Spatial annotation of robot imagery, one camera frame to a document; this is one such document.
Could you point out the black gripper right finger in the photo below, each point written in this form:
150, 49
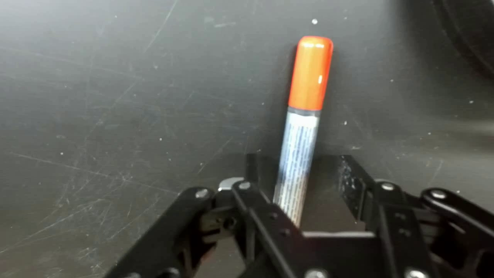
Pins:
356, 180

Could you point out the marker with orange cap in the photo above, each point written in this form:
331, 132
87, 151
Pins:
309, 78

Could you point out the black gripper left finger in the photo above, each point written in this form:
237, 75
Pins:
257, 180

